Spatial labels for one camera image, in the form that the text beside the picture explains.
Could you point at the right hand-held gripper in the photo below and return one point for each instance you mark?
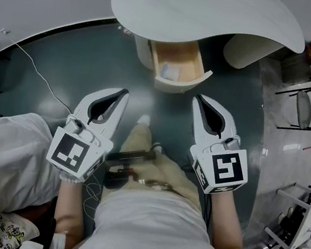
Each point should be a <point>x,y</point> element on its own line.
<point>226,169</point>

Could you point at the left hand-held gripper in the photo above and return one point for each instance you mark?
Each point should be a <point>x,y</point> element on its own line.
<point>70,150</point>

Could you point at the clear plastic bag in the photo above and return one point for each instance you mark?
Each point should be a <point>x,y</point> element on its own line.
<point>170,71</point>

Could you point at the wooden drawer with white front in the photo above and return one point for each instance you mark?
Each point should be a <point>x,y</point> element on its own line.
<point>182,55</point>

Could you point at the person's left forearm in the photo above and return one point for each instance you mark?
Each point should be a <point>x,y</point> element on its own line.
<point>68,213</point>

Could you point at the person's right forearm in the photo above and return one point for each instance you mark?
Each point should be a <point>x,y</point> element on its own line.
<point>223,228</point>

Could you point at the person's white shoe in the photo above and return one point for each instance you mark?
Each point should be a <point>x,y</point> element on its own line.
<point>143,119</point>
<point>156,147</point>

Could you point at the person's beige trousers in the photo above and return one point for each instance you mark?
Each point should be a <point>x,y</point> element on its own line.
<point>141,139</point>

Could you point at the black waist-worn device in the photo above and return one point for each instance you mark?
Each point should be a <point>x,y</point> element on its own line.
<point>126,157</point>

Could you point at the white cartoon print cloth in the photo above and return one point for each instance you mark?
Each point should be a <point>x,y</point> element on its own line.
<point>4,154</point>

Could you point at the white curved table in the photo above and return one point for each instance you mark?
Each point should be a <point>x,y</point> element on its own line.
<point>193,8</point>

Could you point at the person's white t-shirt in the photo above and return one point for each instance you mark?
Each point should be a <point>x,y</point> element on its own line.
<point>148,233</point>

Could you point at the white frame table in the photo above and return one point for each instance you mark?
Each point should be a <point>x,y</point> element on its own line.
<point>310,219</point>

